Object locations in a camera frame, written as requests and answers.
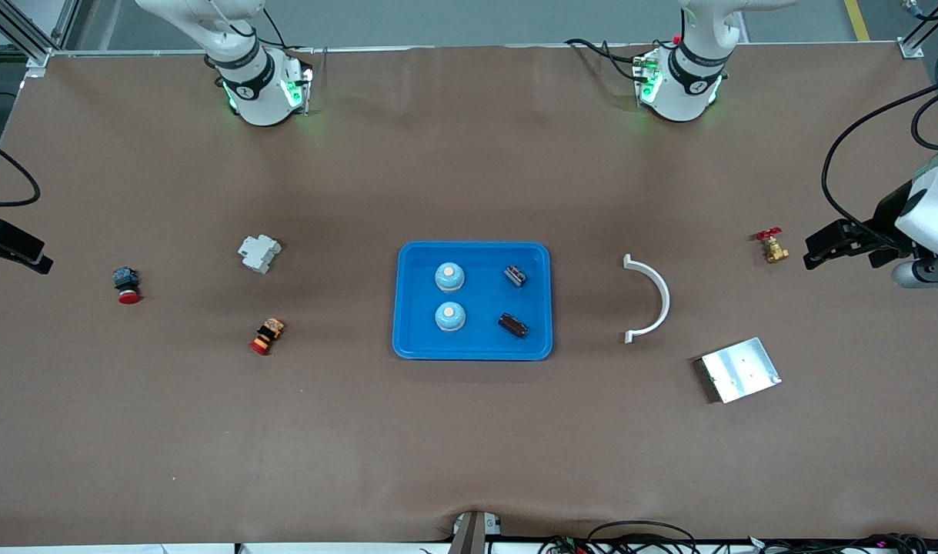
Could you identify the red orange push button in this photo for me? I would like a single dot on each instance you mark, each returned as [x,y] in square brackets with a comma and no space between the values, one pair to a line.
[267,336]

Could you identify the short brown printed capacitor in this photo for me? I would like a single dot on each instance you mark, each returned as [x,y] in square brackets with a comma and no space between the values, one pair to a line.
[515,275]

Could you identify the blue plastic tray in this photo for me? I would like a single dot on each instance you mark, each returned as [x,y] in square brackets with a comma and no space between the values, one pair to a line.
[476,296]

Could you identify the silver metal plate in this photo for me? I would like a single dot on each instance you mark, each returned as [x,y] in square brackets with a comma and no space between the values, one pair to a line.
[740,371]

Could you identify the green lit base connector bracket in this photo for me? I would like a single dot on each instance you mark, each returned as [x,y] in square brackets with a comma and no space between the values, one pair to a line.
[295,91]
[647,77]

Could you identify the long brown capacitor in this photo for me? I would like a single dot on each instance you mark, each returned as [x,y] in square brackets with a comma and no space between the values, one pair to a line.
[512,325]

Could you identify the aluminium frame profile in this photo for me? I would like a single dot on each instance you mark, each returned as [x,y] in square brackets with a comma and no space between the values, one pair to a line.
[919,35]
[18,27]

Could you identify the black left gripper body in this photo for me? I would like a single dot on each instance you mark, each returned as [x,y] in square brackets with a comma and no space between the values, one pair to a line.
[886,216]

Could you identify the white circuit breaker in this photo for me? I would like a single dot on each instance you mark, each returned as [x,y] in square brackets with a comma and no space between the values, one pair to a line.
[259,253]

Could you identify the red mushroom emergency button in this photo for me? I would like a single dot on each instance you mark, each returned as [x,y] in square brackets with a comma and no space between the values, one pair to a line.
[128,285]

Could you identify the brown table cover sheet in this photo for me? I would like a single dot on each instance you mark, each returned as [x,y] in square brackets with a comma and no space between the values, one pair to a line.
[468,446]

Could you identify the white curved bracket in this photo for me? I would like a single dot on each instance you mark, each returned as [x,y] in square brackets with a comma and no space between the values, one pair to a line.
[663,296]

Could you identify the light blue call bell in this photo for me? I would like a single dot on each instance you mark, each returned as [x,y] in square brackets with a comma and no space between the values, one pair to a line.
[449,277]
[450,316]

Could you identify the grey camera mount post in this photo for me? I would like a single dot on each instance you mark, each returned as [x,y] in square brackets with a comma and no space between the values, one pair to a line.
[472,535]

